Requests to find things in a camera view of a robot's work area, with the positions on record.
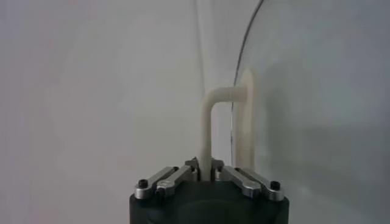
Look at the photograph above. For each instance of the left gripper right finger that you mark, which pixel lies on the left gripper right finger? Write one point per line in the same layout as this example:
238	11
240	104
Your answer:
246	182

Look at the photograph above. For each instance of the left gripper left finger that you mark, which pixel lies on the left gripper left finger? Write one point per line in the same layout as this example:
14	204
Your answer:
170	181

